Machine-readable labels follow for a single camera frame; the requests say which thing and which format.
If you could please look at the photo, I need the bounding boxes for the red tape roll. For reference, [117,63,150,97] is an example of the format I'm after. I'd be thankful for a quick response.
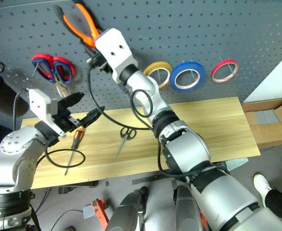
[211,59,240,84]

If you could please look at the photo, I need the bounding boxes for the orange black pliers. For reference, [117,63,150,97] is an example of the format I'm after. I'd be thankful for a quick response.
[52,2,103,49]

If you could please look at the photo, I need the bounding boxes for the red blue handled scissors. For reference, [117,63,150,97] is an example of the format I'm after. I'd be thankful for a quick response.
[31,53,76,99]

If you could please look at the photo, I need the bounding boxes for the black cylinder object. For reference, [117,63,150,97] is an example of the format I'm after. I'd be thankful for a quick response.
[0,76,30,118]

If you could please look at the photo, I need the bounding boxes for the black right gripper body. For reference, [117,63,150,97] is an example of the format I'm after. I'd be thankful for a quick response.
[86,51,113,74]

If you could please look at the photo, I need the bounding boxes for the black trouser leg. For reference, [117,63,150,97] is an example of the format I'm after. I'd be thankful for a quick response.
[265,189,282,223]

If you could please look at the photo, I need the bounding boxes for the small grey square block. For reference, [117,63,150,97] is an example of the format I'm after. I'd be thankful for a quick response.
[82,205,94,219]

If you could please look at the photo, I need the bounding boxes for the silver black rounded shape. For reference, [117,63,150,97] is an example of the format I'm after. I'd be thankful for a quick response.
[171,184,205,231]
[105,186,149,231]

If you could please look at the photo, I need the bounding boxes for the grey perforated pegboard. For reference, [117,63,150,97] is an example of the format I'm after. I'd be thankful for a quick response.
[0,0,282,129]

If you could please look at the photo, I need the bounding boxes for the brown cardboard box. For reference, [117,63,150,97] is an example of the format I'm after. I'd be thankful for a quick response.
[241,95,282,148]

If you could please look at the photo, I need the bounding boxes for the grey foam pad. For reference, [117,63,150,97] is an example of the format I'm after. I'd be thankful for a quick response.
[254,109,280,126]

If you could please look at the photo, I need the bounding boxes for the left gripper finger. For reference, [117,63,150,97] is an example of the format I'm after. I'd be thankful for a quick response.
[57,92,85,115]
[79,105,106,128]

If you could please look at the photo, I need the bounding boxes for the orange red floor tool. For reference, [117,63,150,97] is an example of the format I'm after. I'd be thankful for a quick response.
[90,198,110,231]

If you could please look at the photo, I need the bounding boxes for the orange black screwdriver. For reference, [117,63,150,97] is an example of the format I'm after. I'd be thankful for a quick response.
[64,127,86,176]

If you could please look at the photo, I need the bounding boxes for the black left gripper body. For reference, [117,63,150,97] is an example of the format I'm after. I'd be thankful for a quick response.
[51,109,81,133]

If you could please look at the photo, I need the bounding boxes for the white shoe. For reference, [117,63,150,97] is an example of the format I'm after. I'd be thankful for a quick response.
[253,173,272,208]

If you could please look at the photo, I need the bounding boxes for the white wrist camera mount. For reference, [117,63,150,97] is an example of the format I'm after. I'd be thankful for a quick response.
[94,28,139,83]
[28,89,67,138]

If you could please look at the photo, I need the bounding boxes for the grey metal table bracket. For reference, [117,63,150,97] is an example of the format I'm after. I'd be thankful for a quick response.
[224,157,249,172]

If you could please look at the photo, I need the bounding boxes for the yellow tape roll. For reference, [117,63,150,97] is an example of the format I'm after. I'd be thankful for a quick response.
[143,61,173,91]

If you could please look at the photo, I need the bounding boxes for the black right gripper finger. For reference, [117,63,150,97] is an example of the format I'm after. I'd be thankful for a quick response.
[79,38,95,57]

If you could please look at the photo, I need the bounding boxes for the small black scissors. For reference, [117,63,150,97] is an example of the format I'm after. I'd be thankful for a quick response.
[114,127,137,159]

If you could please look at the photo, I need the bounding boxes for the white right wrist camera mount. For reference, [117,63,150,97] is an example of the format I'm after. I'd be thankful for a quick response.
[94,28,139,83]

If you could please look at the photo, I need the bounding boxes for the blue tape roll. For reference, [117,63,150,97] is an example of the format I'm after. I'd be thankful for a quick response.
[169,61,206,92]

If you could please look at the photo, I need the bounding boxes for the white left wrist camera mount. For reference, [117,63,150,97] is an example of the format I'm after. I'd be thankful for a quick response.
[28,89,67,138]

